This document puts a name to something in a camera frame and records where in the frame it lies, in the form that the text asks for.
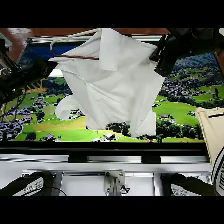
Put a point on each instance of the white shirt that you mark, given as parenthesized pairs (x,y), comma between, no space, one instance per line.
(113,83)

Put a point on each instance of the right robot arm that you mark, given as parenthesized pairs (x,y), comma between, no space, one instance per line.
(186,41)

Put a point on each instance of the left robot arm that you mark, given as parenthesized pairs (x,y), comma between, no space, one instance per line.
(20,75)

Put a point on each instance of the beige garment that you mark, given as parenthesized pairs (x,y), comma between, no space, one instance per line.
(208,130)

